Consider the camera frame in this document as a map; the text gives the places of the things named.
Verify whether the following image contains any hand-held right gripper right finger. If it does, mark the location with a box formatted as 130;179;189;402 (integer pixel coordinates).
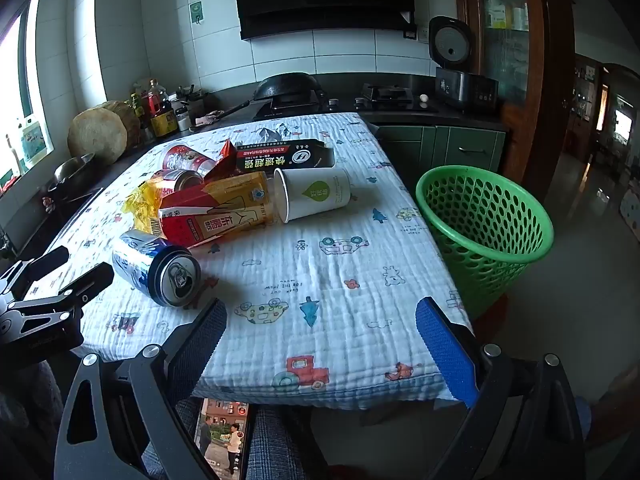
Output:
416;296;588;480

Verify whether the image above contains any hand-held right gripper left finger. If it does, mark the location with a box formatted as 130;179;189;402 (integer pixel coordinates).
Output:
54;298;228;480

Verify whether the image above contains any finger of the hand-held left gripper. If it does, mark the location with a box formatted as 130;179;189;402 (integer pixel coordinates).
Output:
7;262;115;312
0;246;70;302

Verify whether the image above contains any blue beverage can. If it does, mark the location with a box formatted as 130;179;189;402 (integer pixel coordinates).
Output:
111;229;202;308

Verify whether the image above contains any yellow snack bag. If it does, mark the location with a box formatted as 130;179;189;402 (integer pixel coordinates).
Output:
123;180;166;233

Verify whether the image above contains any green perforated plastic basket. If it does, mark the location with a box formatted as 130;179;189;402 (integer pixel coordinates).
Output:
415;165;555;318

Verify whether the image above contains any red yellow drink carton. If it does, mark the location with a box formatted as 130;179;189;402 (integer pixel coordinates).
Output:
159;171;275;250

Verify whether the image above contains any red beverage can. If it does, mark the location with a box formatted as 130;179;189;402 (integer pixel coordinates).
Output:
149;169;205;196
162;143;217;177

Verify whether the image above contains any orange red wrapper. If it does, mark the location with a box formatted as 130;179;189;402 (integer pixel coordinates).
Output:
202;140;246;181

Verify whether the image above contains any white paper cup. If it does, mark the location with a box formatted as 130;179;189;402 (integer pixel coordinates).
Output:
273;167;352;224

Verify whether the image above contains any black cardboard box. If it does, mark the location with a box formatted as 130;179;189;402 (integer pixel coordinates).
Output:
234;138;337;172

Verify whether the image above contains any red stool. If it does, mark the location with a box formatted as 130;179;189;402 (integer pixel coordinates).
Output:
472;292;511;341

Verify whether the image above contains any smartphone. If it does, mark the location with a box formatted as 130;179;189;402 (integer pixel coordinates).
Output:
192;397;251;480

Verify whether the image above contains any metal bowl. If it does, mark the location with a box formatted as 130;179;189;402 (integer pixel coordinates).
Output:
52;153;96;184

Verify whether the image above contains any printed white tablecloth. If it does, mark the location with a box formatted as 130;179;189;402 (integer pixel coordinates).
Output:
47;112;473;413

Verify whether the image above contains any round wooden chopping block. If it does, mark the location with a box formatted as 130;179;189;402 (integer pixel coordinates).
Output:
67;100;142;166

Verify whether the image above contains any window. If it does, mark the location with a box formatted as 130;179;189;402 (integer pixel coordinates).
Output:
0;0;56;186

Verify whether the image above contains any red sauce bottle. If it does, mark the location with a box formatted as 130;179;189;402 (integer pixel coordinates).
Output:
140;87;160;122

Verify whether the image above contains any green kitchen cabinet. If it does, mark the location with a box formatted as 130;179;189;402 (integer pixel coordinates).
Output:
372;125;508;196

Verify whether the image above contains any utensil holder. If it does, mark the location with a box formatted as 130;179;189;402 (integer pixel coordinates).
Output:
184;85;209;117

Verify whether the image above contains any wooden glass door cabinet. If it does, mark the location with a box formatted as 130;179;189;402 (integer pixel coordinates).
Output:
452;0;576;196

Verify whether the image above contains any black gas stove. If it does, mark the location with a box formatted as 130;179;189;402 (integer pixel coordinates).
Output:
252;84;441;121

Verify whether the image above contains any black rice cooker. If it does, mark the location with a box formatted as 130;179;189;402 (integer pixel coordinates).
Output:
428;16;500;113

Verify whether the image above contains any black wok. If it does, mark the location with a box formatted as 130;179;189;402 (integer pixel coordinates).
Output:
220;74;321;117

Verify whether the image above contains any black range hood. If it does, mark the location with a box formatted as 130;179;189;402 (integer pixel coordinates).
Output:
222;0;421;41

